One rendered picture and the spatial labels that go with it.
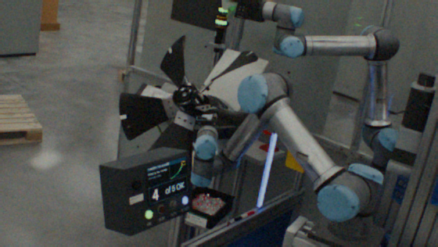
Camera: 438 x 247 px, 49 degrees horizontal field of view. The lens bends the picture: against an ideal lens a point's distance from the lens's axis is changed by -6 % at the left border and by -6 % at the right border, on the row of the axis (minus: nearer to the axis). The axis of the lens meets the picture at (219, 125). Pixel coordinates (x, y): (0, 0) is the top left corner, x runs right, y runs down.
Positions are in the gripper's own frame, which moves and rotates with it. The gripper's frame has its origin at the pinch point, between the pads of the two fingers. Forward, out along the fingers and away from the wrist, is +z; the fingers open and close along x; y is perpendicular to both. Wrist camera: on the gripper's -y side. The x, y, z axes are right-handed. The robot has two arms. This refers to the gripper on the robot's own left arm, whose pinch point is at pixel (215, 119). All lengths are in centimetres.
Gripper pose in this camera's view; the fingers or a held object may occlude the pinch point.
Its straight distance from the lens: 206.9
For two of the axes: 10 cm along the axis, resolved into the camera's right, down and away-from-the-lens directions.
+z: 0.3, -3.1, 9.5
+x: -0.5, 9.5, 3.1
